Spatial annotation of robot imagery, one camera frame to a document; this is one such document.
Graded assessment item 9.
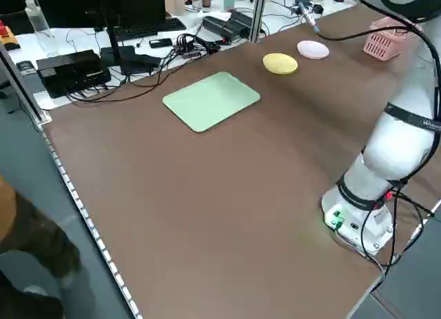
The green rectangular tray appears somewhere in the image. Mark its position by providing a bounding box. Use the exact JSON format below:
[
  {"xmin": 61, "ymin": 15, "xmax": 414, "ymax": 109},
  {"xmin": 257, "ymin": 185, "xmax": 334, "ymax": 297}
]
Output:
[{"xmin": 162, "ymin": 71, "xmax": 260, "ymax": 134}]

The small pink slotted basket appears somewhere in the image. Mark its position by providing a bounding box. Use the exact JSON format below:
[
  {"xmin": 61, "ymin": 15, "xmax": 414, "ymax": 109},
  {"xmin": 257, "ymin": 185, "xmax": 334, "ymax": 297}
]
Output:
[{"xmin": 362, "ymin": 17, "xmax": 420, "ymax": 63}]

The yellow round plate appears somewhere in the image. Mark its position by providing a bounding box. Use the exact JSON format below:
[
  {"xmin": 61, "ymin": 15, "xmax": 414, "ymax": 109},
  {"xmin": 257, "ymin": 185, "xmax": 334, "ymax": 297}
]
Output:
[{"xmin": 263, "ymin": 52, "xmax": 299, "ymax": 76}]

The white round plate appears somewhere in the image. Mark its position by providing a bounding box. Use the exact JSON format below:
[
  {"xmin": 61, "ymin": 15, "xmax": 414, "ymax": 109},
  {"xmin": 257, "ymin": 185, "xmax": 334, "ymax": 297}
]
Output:
[{"xmin": 296, "ymin": 40, "xmax": 331, "ymax": 61}]

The black power adapter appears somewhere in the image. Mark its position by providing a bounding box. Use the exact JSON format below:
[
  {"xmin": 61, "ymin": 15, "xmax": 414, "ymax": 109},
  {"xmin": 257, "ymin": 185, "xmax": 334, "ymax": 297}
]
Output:
[{"xmin": 129, "ymin": 53, "xmax": 162, "ymax": 76}]

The black power supply unit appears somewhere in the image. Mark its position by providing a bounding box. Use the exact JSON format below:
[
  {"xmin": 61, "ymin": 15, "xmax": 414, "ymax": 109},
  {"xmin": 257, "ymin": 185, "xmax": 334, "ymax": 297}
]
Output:
[
  {"xmin": 228, "ymin": 8, "xmax": 258, "ymax": 37},
  {"xmin": 201, "ymin": 15, "xmax": 242, "ymax": 44}
]

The black keyboard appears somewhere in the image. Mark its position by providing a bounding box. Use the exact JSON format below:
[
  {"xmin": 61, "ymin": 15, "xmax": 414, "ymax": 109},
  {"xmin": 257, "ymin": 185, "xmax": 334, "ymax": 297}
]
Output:
[{"xmin": 114, "ymin": 17, "xmax": 187, "ymax": 42}]

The black monitor stand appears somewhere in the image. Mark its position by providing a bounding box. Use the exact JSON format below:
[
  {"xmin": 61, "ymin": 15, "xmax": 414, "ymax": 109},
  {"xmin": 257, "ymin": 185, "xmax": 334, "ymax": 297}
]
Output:
[{"xmin": 98, "ymin": 0, "xmax": 136, "ymax": 76}]

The brown cardboard box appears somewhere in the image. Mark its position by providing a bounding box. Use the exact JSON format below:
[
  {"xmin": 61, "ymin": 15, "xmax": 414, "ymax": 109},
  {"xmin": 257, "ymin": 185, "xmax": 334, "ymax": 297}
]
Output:
[{"xmin": 164, "ymin": 0, "xmax": 187, "ymax": 17}]

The black dock box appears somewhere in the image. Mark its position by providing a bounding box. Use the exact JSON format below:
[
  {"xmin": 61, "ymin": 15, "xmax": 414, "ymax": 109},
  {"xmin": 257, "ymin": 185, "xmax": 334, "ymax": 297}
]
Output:
[{"xmin": 36, "ymin": 49, "xmax": 112, "ymax": 99}]

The white desk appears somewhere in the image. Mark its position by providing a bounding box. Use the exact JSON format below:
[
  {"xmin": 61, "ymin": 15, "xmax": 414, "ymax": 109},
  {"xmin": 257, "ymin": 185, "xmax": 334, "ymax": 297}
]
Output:
[{"xmin": 6, "ymin": 0, "xmax": 359, "ymax": 112}]

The person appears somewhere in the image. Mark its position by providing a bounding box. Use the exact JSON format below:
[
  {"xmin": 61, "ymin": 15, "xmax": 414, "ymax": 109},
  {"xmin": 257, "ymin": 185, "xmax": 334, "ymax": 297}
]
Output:
[{"xmin": 0, "ymin": 175, "xmax": 83, "ymax": 319}]

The black computer monitor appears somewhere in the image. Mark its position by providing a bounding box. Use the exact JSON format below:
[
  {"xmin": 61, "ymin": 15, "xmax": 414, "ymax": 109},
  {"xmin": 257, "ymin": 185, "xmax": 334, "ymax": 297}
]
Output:
[{"xmin": 34, "ymin": 0, "xmax": 167, "ymax": 30}]

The small black device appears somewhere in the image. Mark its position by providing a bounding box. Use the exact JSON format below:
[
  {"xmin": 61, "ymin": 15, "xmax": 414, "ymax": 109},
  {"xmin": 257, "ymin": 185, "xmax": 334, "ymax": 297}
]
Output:
[{"xmin": 16, "ymin": 60, "xmax": 37, "ymax": 76}]

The clear plastic bottle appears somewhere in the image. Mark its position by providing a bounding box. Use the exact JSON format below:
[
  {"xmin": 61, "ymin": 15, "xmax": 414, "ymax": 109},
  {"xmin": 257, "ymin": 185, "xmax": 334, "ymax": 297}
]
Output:
[{"xmin": 23, "ymin": 0, "xmax": 60, "ymax": 57}]

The yellow emergency stop box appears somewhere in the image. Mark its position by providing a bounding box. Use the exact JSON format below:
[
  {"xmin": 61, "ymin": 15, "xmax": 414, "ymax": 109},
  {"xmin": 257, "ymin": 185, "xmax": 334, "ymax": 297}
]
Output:
[{"xmin": 0, "ymin": 19, "xmax": 19, "ymax": 52}]

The black cable hub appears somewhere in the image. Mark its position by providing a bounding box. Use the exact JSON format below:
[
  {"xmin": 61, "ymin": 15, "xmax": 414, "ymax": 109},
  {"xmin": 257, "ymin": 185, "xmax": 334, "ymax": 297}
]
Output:
[{"xmin": 176, "ymin": 33, "xmax": 222, "ymax": 60}]

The aluminium frame post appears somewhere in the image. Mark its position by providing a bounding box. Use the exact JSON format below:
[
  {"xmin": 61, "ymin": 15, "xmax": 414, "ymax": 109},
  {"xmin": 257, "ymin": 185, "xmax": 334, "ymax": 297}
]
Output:
[{"xmin": 248, "ymin": 0, "xmax": 267, "ymax": 43}]

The silver table edge rail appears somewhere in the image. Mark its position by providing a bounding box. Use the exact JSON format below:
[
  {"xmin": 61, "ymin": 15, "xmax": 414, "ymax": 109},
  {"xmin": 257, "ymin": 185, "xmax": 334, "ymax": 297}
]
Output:
[{"xmin": 39, "ymin": 123, "xmax": 143, "ymax": 319}]

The black desk cable bundle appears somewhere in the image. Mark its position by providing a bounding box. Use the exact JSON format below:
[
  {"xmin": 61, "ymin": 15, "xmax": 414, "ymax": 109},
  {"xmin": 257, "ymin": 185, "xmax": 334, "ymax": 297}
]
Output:
[{"xmin": 64, "ymin": 55, "xmax": 180, "ymax": 105}]

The black cable silver connector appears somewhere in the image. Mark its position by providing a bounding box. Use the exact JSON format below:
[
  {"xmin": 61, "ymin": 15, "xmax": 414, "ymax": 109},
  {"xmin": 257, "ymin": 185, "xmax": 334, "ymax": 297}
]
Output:
[{"xmin": 296, "ymin": 1, "xmax": 427, "ymax": 41}]

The black base cable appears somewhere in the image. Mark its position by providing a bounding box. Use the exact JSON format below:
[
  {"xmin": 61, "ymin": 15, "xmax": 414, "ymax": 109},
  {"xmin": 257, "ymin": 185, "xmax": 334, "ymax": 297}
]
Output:
[{"xmin": 358, "ymin": 186, "xmax": 435, "ymax": 277}]

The aluminium frame rail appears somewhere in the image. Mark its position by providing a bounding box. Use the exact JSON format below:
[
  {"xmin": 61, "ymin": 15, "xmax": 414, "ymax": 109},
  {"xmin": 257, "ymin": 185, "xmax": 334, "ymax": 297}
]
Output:
[{"xmin": 0, "ymin": 42, "xmax": 53, "ymax": 126}]

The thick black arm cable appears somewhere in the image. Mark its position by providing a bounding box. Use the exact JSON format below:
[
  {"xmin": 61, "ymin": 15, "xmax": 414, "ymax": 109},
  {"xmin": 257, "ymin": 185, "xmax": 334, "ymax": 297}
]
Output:
[{"xmin": 351, "ymin": 0, "xmax": 441, "ymax": 187}]

